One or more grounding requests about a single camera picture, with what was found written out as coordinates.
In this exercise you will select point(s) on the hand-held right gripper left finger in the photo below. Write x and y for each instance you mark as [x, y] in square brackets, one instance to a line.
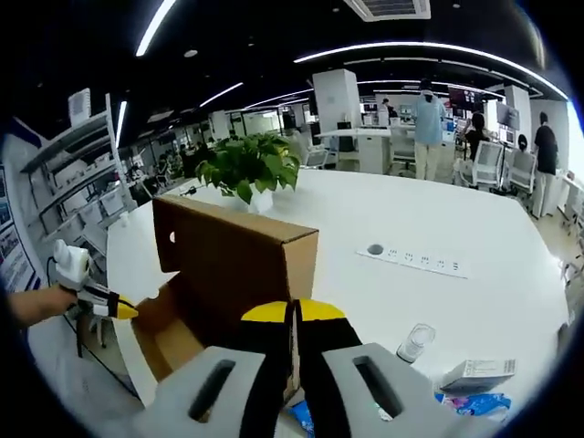
[264, 365]

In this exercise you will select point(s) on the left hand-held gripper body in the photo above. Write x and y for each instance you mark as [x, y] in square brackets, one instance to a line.
[73, 267]

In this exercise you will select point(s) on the potted green plant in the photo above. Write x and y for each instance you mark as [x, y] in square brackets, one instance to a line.
[251, 164]

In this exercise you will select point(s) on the white blue medicine box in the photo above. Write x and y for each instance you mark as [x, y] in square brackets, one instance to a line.
[479, 374]

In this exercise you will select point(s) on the person's left hand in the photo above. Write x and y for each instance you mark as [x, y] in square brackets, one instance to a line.
[61, 301]

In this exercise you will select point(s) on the straight ceiling light strip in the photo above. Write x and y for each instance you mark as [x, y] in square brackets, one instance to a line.
[155, 25]

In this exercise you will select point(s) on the white background desk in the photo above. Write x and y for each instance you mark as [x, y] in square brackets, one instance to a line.
[356, 146]

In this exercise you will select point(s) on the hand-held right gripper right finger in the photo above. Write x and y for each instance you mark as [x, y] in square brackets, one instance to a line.
[328, 365]

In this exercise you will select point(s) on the blue wet wipes pack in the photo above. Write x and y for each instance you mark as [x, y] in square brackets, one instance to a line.
[303, 420]

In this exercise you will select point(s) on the white mesh office chair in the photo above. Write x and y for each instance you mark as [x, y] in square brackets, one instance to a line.
[488, 164]

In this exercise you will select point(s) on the brown cardboard shoe box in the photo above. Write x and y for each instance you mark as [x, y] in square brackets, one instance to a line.
[228, 255]

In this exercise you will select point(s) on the wall poster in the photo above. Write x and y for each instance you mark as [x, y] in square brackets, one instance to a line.
[13, 246]

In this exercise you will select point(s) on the blue floral soft packet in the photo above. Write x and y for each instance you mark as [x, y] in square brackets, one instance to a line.
[474, 403]

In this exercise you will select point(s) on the white table socket strip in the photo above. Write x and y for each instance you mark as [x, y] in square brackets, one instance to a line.
[420, 262]

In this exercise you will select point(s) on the long curved ceiling light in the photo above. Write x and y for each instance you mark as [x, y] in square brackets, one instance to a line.
[433, 48]

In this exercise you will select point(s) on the grey metal shelf rack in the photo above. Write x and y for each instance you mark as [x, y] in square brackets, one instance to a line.
[77, 182]

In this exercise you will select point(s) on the ceiling air conditioner vent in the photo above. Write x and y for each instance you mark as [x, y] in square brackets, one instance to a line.
[388, 9]

